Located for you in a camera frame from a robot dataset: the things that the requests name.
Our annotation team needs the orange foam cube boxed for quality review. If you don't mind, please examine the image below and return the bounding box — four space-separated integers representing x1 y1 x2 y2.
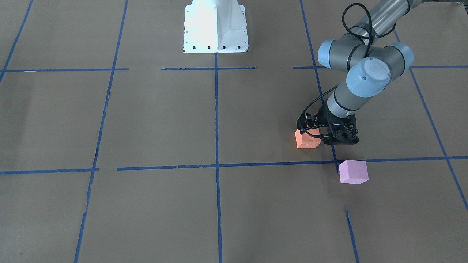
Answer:
295 130 322 149

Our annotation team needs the light pink foam cube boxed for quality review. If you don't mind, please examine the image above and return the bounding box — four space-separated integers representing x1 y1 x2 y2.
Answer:
338 160 369 184

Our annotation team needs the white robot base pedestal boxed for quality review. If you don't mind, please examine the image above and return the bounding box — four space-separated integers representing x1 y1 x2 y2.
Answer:
183 0 249 53

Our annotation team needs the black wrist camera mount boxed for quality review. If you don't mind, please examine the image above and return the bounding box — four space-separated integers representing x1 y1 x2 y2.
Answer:
321 123 359 145

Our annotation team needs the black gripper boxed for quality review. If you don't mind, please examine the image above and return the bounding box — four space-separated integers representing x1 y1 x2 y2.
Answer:
297 100 357 138

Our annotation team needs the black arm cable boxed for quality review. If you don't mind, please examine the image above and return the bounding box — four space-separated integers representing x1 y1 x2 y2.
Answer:
300 3 397 141

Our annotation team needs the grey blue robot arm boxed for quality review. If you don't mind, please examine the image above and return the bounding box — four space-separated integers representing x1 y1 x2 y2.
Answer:
296 0 422 145

